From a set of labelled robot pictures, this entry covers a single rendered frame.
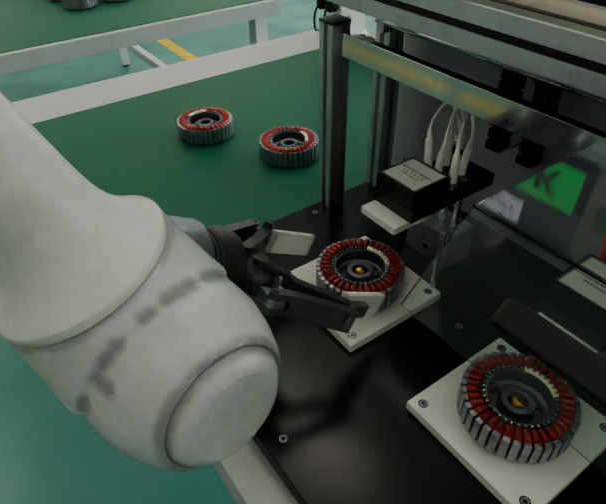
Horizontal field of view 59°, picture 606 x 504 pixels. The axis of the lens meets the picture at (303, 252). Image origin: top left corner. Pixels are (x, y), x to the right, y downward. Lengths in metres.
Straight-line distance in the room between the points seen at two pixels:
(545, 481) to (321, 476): 0.21
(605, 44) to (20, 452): 1.51
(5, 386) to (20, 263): 1.53
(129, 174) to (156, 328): 0.79
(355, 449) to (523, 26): 0.43
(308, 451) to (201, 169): 0.61
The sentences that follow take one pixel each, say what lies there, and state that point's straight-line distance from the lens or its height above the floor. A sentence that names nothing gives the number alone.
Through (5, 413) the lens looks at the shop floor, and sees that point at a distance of 1.73.
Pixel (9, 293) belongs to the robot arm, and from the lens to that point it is 0.29.
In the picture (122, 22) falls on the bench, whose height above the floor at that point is 0.75.
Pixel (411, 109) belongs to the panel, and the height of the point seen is 0.89.
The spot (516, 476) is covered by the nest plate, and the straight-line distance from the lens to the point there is 0.57.
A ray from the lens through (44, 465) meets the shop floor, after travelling 1.59.
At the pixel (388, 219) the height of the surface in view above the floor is 0.88.
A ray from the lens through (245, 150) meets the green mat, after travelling 1.07.
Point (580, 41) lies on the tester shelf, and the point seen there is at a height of 1.11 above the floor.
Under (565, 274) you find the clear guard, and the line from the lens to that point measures 0.33.
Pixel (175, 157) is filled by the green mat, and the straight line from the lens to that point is 1.07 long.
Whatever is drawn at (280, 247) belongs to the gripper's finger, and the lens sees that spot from 0.67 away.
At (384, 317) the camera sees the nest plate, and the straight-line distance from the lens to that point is 0.66.
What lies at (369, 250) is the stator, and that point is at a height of 0.82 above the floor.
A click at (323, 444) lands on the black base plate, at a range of 0.57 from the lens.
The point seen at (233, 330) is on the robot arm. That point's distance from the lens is 0.26.
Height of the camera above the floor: 1.26
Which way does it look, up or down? 40 degrees down
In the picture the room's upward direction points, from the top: 1 degrees counter-clockwise
